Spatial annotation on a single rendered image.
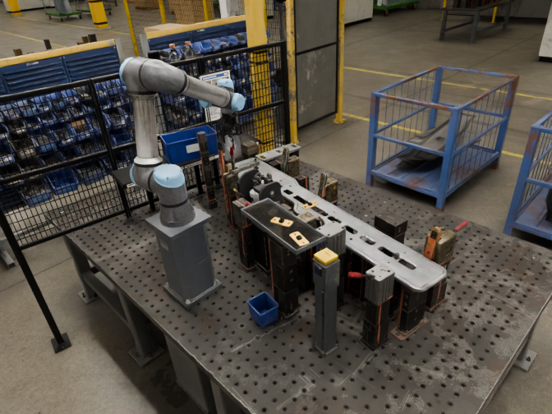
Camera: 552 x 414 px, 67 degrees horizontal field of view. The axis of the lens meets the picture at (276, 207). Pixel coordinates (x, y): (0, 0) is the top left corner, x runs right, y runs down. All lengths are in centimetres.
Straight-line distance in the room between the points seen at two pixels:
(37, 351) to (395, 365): 224
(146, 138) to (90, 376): 158
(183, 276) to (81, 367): 121
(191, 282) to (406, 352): 94
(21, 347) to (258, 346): 187
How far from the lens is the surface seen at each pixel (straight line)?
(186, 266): 187
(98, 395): 275
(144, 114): 177
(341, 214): 195
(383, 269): 156
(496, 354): 188
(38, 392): 293
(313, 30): 523
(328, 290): 150
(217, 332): 186
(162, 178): 171
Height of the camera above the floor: 205
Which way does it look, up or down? 31 degrees down
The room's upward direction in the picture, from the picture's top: 4 degrees counter-clockwise
